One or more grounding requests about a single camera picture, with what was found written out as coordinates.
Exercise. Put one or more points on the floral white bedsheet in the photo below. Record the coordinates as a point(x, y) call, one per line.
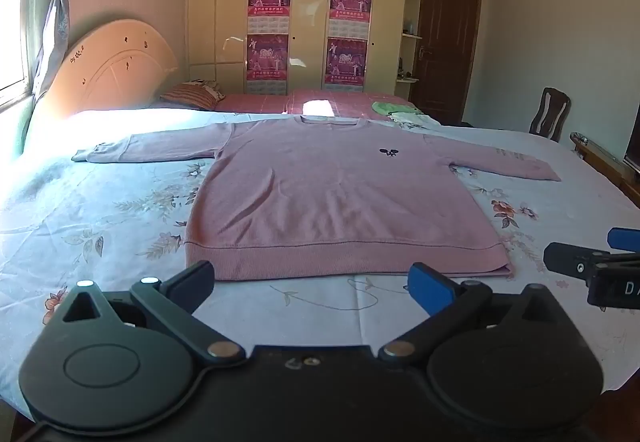
point(100, 222)

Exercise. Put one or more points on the grey patterned curtain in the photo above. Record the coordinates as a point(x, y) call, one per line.
point(50, 22)

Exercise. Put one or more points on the dark wooden chair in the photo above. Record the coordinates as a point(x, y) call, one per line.
point(550, 115)

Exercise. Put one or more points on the pink sweater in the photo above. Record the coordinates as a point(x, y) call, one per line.
point(325, 197)

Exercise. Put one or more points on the striped orange pillow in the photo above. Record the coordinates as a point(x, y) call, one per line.
point(192, 95)

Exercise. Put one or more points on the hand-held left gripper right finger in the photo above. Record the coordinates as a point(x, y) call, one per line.
point(429, 287)

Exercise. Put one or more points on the white open shelf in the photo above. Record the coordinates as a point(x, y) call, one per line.
point(412, 37)

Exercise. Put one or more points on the cream wooden headboard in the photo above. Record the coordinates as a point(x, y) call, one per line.
point(110, 67)

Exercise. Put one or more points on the brown wooden cabinet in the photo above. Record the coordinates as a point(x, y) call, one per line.
point(607, 160)

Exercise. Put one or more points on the pink checked bedspread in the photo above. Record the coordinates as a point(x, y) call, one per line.
point(260, 102)

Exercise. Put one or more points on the window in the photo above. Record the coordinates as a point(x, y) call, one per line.
point(12, 22)

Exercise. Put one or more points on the dark brown wooden door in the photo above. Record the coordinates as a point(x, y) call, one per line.
point(445, 47)

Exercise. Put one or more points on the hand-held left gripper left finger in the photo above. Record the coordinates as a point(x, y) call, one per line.
point(197, 281)

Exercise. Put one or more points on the dark screen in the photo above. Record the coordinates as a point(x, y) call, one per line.
point(634, 142)

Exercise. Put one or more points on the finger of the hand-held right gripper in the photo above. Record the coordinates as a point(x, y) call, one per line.
point(625, 239)
point(567, 259)

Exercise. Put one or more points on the green cloth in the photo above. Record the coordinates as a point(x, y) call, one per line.
point(387, 107)

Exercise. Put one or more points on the white cloth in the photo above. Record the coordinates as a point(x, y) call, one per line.
point(417, 120)

